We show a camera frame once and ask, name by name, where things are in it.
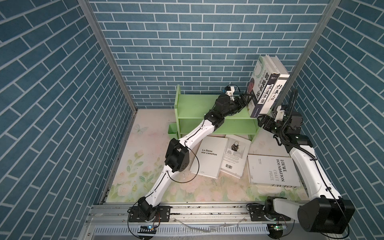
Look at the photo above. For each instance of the white La Dame aux camelias book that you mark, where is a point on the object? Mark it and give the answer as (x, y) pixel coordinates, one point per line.
(209, 157)

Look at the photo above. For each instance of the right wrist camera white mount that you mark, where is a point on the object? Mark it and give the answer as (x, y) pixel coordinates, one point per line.
(280, 112)

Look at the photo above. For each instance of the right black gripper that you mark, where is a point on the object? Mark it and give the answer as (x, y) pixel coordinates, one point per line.
(268, 125)

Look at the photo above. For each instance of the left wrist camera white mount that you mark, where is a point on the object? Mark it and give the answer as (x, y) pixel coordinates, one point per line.
(230, 91)

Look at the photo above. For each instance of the aluminium mounting rail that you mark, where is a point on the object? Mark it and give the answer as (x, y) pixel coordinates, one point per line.
(195, 213)

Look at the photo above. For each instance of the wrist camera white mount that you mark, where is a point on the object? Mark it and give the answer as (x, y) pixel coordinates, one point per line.
(230, 91)
(280, 112)

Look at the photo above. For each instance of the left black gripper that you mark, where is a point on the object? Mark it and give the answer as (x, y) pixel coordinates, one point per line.
(243, 102)

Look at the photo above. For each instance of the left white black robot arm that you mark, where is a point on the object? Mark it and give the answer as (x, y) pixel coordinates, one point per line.
(177, 156)

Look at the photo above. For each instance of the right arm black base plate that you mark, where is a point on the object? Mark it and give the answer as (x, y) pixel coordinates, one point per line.
(256, 212)

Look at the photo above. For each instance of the large white black-spine book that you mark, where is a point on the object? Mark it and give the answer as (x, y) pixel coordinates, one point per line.
(272, 91)

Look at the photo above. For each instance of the white book with barcode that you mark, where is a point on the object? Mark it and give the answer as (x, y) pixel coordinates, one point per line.
(235, 156)

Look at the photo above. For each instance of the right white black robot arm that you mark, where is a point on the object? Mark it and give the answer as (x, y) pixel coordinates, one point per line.
(326, 212)

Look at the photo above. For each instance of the Chinese book with man portrait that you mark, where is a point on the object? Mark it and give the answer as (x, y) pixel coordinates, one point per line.
(262, 81)

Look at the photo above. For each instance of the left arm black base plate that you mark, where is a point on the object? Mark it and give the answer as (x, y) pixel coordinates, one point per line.
(159, 213)

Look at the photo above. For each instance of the white Loewe Foundation Craft Prize book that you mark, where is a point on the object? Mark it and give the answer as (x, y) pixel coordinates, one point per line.
(273, 171)

